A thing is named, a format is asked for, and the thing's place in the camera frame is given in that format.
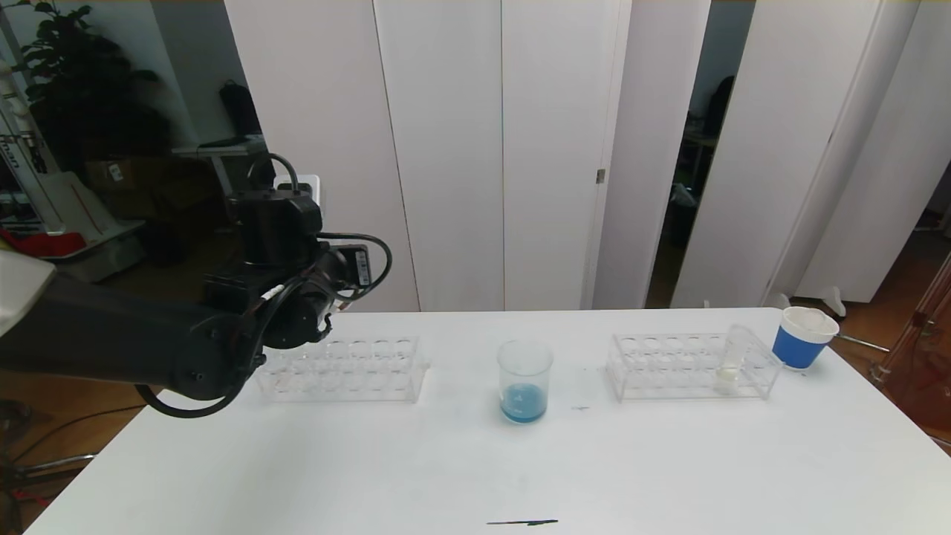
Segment dark green potted plant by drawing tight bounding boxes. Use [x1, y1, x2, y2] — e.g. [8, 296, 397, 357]
[15, 0, 172, 175]

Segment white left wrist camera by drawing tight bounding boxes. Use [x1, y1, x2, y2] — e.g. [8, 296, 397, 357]
[273, 174, 322, 207]

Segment clear glass beaker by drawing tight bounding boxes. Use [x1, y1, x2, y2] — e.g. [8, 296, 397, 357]
[496, 339, 554, 426]

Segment black floor cable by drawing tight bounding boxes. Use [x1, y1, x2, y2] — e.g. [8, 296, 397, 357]
[0, 407, 142, 476]

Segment brown cardboard box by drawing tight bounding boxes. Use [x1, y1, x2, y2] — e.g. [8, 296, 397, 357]
[84, 156, 179, 196]

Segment black left camera cable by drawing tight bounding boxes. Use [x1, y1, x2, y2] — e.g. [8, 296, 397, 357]
[245, 152, 302, 195]

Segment test tube with yellow pigment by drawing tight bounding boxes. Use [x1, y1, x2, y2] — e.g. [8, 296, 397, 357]
[713, 325, 753, 393]

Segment white desk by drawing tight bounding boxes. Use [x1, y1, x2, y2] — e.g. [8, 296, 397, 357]
[172, 137, 277, 235]

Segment white folding screen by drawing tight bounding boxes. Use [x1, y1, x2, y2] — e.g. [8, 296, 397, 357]
[225, 0, 710, 313]
[669, 0, 951, 309]

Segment blue white paper cup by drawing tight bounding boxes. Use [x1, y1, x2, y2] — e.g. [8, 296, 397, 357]
[771, 306, 840, 371]

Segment red plastic object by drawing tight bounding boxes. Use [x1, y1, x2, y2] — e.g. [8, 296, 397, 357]
[0, 229, 86, 261]

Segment white screen foot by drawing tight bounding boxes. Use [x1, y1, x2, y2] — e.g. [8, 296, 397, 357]
[814, 288, 848, 322]

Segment black backpack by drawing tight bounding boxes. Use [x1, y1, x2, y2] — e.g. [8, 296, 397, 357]
[219, 80, 263, 137]

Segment clear plastic test tube rack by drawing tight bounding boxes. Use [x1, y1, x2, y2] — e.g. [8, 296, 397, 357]
[256, 334, 432, 404]
[606, 331, 782, 401]

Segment white machine base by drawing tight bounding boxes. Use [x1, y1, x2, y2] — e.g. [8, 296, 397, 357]
[37, 171, 147, 287]

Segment white banner stand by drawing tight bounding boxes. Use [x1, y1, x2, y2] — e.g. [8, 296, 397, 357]
[0, 59, 64, 235]

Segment brown metal stand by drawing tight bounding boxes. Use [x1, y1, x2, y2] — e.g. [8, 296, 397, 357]
[869, 253, 951, 439]

